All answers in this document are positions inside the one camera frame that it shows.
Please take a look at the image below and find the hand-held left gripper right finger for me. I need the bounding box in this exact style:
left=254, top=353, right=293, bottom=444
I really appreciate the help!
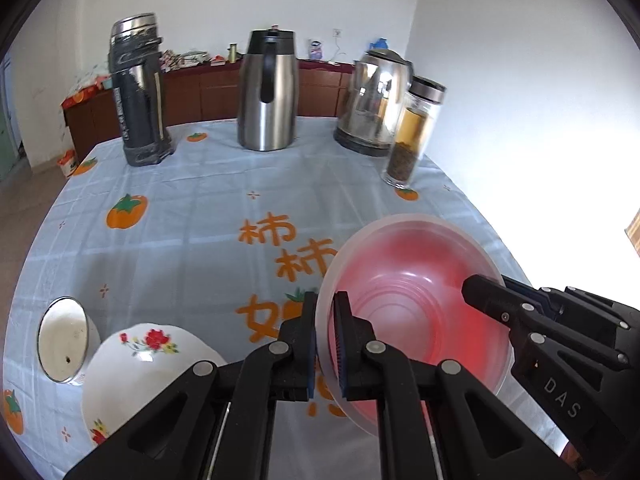
left=334, top=291, right=576, bottom=480

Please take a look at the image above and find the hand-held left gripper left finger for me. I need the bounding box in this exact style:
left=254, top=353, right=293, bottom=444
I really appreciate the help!
left=62, top=291, right=318, bottom=480

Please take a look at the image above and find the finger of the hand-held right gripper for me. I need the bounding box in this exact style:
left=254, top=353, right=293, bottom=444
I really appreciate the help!
left=461, top=274, right=629, bottom=441
left=501, top=275, right=632, bottom=346

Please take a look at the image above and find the red plastic bowl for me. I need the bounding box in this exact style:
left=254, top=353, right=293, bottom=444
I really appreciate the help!
left=315, top=213, right=516, bottom=437

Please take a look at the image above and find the white floral ceramic bowl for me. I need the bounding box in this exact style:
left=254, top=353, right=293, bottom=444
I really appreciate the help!
left=81, top=322, right=228, bottom=447

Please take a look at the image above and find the white enamel cup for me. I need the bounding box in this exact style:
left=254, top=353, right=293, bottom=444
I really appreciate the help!
left=37, top=296, right=101, bottom=386

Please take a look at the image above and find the bamboo window blind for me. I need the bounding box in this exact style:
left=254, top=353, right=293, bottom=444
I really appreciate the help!
left=624, top=207, right=640, bottom=256

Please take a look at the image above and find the glass tea bottle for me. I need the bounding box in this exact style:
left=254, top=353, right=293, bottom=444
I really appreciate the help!
left=381, top=76, right=447, bottom=188

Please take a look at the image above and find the pale blue persimmon tablecloth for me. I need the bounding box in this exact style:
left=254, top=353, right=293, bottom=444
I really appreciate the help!
left=0, top=116, right=566, bottom=480

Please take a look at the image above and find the stainless electric kettle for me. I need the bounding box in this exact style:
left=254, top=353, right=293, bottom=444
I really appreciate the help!
left=333, top=47, right=415, bottom=157

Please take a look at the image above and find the dark wooden sideboard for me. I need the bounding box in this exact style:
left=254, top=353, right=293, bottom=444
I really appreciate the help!
left=64, top=57, right=356, bottom=161

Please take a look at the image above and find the dark grey thermos flask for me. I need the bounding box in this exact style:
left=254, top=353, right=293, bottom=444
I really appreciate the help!
left=107, top=12, right=175, bottom=167

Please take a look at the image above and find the small red white package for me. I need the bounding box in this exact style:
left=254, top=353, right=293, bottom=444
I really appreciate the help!
left=56, top=150, right=78, bottom=179

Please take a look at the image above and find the orange printed box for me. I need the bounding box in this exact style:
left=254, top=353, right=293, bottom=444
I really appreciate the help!
left=61, top=87, right=103, bottom=109

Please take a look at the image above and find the mesh food cover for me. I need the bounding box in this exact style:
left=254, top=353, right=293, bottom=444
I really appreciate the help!
left=75, top=67, right=113, bottom=93

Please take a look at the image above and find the steel carafe with black handle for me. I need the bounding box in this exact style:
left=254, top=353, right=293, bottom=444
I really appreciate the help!
left=236, top=26, right=301, bottom=152

